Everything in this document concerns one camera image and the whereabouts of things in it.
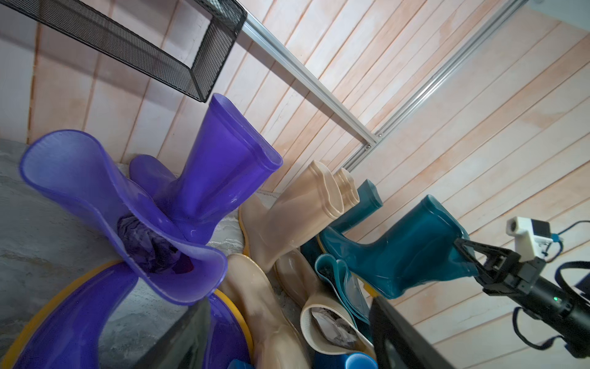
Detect purple rain boot lying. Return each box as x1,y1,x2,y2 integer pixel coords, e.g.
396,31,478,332
1,261,254,368

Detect teal rain boot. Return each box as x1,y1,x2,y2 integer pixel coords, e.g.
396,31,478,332
301,180,383,268
319,195,478,299
314,254,373,342

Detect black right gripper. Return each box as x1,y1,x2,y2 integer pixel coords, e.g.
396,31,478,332
454,238,546,297

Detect beige rain boot upright right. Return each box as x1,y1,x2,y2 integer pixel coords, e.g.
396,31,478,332
334,168,360,214

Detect blue rain boot front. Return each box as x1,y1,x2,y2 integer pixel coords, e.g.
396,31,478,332
313,351,379,369

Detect purple rain boot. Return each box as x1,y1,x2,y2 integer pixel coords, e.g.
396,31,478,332
129,93,283,244
19,130,228,305
1,261,254,368

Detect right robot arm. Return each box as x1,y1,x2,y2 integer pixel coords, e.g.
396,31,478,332
454,217,589,359

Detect purple rain boot back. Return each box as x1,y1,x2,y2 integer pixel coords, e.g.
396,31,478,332
129,93,283,244

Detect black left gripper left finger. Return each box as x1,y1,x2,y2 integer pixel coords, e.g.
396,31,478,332
133,298,211,368

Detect beige rain boot lying large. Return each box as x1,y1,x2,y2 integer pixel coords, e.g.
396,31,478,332
219,254,311,368

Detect black mesh wall basket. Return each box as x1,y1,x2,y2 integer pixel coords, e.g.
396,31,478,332
1,1,247,102

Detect beige rain boot upright left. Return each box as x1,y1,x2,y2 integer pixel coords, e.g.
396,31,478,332
238,161,344,273

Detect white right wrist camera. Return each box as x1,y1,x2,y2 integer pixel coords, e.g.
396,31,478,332
505,217,554,262

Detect beige rain boot upright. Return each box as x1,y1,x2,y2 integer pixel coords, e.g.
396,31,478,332
238,161,344,273
334,168,360,214

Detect beige rain boot lying small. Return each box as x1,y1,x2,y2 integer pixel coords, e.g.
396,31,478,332
273,250,376,358

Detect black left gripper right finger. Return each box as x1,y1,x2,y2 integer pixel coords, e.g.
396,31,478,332
369,296,453,369

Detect aluminium frame rails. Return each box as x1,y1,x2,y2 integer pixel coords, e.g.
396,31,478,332
225,1,502,190

